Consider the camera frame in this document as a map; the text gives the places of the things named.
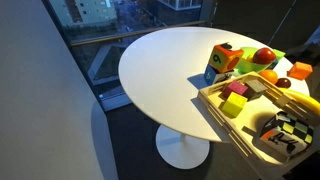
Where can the light wooden slatted tray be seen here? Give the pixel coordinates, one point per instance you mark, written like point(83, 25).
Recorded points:
point(256, 115)

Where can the wooden window handrail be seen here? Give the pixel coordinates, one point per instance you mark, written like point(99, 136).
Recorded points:
point(133, 33)

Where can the orange soft number cube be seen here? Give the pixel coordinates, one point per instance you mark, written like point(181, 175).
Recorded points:
point(224, 58)

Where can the pink cube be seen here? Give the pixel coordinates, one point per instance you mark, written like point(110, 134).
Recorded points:
point(235, 88)

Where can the yellow cube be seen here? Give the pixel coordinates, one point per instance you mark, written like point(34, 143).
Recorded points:
point(234, 104)

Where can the green plastic bowl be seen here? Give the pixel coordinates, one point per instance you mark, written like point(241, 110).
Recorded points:
point(246, 66)

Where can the small yellow lemon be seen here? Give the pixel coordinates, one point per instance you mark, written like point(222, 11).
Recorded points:
point(250, 58)

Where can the grey cube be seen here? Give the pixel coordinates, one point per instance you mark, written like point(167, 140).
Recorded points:
point(256, 88)

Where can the orange fruit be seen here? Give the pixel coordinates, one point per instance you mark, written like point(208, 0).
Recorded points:
point(268, 76)

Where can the red apple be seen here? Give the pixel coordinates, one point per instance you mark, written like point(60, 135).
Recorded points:
point(264, 55)

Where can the teal cube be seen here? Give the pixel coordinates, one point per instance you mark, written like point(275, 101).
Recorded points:
point(273, 64)

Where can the dark red plum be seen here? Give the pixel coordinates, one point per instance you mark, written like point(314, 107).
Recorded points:
point(283, 83)

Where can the white round table pedestal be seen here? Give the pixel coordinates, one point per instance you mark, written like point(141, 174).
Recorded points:
point(181, 150)

